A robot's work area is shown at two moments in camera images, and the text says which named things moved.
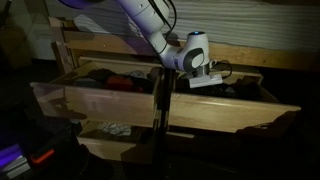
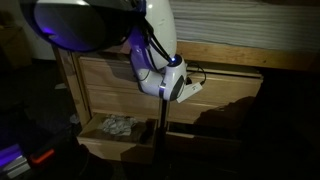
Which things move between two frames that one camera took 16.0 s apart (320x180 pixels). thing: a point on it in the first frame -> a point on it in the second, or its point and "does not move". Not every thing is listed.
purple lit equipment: [12, 161] does not move
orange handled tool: [42, 157] does not move
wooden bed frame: [241, 55] -> [240, 56]
